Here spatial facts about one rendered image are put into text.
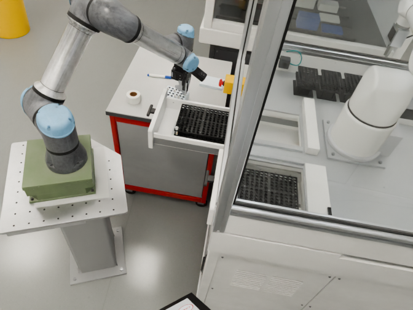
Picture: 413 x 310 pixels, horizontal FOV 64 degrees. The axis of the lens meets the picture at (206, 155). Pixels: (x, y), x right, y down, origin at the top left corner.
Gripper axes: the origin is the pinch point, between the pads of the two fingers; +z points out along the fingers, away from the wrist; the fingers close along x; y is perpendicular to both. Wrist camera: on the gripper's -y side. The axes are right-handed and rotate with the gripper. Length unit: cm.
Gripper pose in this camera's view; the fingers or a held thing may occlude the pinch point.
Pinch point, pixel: (185, 92)
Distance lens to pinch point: 175.4
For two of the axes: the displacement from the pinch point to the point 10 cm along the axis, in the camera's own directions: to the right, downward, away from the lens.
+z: -1.0, 6.6, 7.5
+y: -9.4, -3.1, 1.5
